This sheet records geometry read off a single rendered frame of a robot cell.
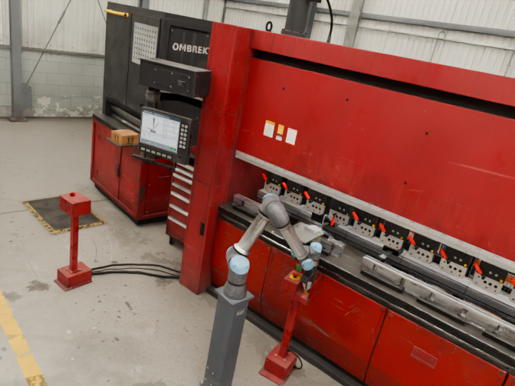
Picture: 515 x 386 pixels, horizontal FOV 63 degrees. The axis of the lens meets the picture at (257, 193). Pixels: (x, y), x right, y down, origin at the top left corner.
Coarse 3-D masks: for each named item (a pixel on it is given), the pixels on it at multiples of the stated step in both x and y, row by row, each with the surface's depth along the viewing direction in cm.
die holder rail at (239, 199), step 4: (236, 196) 360; (240, 196) 360; (236, 200) 361; (240, 200) 358; (244, 200) 355; (248, 200) 357; (252, 200) 357; (244, 204) 356; (248, 204) 353; (252, 204) 351; (256, 204) 349; (260, 204) 351; (248, 208) 354; (252, 208) 352; (256, 208) 349; (256, 212) 350; (272, 224) 341
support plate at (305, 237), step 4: (304, 224) 322; (296, 228) 312; (300, 228) 314; (296, 232) 306; (300, 232) 308; (304, 232) 309; (308, 232) 310; (316, 232) 312; (320, 232) 314; (300, 236) 302; (304, 236) 303; (308, 236) 304; (312, 236) 305; (316, 236) 306; (300, 240) 295; (304, 240) 296; (308, 240) 297
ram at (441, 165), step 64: (256, 64) 322; (256, 128) 333; (320, 128) 297; (384, 128) 269; (448, 128) 245; (512, 128) 226; (384, 192) 276; (448, 192) 251; (512, 192) 231; (512, 256) 236
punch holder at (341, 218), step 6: (336, 204) 300; (342, 204) 297; (348, 204) 294; (330, 210) 303; (336, 210) 300; (342, 210) 298; (348, 210) 295; (354, 210) 299; (330, 216) 304; (336, 216) 303; (342, 216) 298; (348, 216) 296; (336, 222) 302; (342, 222) 299; (348, 222) 300
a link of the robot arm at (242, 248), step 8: (264, 200) 258; (272, 200) 252; (280, 200) 261; (264, 208) 254; (264, 216) 255; (256, 224) 259; (264, 224) 259; (248, 232) 261; (256, 232) 260; (240, 240) 265; (248, 240) 261; (232, 248) 266; (240, 248) 263; (248, 248) 264; (232, 256) 262
